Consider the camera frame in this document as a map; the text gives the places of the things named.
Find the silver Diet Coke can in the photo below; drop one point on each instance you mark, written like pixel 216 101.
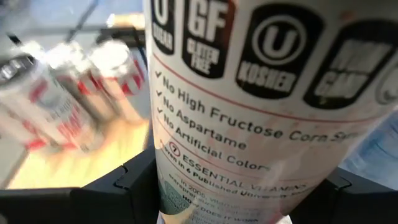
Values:
pixel 115 62
pixel 68 59

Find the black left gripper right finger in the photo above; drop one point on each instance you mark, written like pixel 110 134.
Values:
pixel 334 183

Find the wooden shelf with black frame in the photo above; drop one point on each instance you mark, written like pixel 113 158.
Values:
pixel 93 165

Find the white Celsius Peach Vibe can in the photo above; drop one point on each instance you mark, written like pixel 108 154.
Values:
pixel 248 109
pixel 46 99

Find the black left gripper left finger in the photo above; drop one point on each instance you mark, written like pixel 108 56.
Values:
pixel 140 174

